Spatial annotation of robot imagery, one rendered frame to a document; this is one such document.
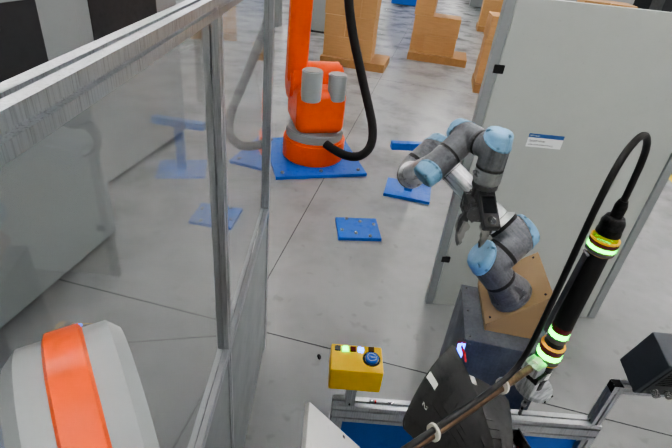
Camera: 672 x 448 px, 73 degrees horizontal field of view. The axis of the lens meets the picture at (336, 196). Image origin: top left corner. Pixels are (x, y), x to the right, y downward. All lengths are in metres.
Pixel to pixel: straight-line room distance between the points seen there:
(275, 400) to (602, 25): 2.54
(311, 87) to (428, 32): 5.83
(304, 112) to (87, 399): 4.29
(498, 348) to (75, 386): 1.57
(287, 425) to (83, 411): 2.32
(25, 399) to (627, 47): 2.75
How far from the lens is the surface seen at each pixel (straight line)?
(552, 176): 2.95
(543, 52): 2.64
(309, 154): 4.66
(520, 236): 1.69
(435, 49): 10.00
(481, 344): 1.75
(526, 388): 1.00
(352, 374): 1.46
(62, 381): 0.32
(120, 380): 0.32
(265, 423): 2.61
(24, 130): 0.46
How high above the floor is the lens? 2.20
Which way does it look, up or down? 30 degrees down
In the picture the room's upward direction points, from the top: 6 degrees clockwise
